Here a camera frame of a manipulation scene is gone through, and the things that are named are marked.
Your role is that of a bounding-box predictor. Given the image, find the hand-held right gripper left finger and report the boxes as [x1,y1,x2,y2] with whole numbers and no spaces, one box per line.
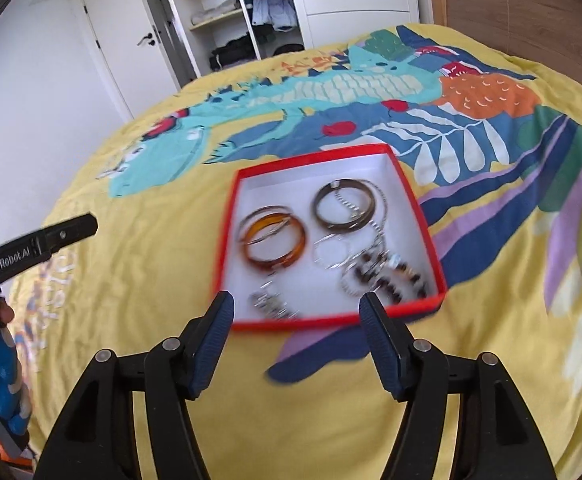
[33,290,236,480]

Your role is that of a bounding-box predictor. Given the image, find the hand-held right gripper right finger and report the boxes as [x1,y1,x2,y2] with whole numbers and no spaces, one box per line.
[358,292,558,480]

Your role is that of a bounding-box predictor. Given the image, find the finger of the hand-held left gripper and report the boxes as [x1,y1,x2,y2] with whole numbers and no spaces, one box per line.
[41,212,98,253]

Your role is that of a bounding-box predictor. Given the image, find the brown and pastel beaded bracelet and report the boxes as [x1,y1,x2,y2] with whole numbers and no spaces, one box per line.
[343,251,430,305]

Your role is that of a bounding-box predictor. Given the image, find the silver ring with small stone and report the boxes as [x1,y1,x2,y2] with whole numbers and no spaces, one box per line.
[250,282,306,320]

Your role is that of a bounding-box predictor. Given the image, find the twisted silver bracelet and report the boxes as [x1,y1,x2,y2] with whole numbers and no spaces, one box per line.
[313,236,358,269]

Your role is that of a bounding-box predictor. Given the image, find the amber resin bangle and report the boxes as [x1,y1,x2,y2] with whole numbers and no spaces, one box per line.
[240,212,308,272]

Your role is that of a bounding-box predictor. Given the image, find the thin silver bangle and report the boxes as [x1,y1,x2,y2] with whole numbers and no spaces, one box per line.
[237,205,296,247]

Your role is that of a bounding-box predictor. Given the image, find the dark brown bangle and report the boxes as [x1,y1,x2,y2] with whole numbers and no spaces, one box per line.
[312,179,380,234]

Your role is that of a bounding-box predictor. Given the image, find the pearl and silver chain necklace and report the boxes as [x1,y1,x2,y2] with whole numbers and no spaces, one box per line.
[335,179,392,261]

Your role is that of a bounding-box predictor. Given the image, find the red jewelry box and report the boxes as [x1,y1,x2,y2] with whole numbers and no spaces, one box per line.
[214,143,446,334]

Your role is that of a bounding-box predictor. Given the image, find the yellow printed blanket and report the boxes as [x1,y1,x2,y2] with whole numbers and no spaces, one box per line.
[8,25,582,480]

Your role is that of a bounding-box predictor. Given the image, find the blue and white object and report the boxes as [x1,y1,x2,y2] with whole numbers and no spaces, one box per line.
[0,325,34,461]

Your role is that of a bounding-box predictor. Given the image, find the white room door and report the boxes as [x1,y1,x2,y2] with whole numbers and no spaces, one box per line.
[80,0,182,118]

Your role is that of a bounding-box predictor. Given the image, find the folded dark clothes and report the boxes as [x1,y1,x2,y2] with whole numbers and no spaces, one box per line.
[209,34,258,72]

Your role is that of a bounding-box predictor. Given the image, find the folded light clothes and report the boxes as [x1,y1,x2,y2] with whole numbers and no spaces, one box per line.
[192,0,242,25]

